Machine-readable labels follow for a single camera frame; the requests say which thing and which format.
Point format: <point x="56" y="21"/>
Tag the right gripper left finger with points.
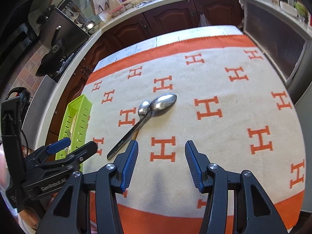
<point x="70" y="209"/>

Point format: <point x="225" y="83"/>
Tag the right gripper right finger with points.
<point x="254" y="212"/>

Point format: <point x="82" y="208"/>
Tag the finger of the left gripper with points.
<point x="67" y="165"/>
<point x="42" y="153"/>

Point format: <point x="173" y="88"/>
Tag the wooden handled steel spoon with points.
<point x="142" y="112"/>

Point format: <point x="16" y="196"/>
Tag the large steel spoon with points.
<point x="159" y="105"/>

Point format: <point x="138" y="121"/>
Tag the person's left hand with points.
<point x="28" y="219"/>

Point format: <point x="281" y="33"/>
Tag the steel fork in tray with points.
<point x="68" y="133"/>

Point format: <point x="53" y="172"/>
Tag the green plastic utensil tray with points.
<point x="76" y="119"/>

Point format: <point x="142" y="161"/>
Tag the black wok pan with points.
<point x="50" y="63"/>

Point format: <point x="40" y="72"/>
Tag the orange white H blanket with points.
<point x="230" y="102"/>

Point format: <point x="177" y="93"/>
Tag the black kettle with handle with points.
<point x="25" y="99"/>

